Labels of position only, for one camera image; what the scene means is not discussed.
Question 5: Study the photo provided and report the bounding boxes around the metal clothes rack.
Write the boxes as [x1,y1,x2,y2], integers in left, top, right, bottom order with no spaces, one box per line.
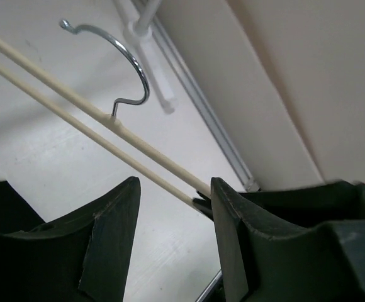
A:
[114,0,177,115]

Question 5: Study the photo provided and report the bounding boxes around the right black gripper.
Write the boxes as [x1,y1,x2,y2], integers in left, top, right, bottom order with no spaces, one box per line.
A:
[191,179,365,224]

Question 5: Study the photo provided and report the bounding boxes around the black trousers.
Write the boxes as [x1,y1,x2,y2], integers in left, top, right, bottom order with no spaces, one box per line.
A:
[0,181,45,234]

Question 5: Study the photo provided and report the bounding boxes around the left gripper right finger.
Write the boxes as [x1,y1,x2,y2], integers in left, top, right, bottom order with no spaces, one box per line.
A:
[211,177,365,301]

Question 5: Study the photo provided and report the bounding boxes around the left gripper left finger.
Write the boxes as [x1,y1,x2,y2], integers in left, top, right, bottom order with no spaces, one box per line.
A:
[0,177,141,301]

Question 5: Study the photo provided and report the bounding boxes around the right aluminium side rail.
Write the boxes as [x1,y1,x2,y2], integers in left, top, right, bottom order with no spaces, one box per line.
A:
[151,1,259,192]

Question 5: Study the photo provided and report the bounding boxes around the cream clothes hanger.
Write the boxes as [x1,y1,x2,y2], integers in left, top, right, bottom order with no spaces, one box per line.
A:
[0,20,211,206]

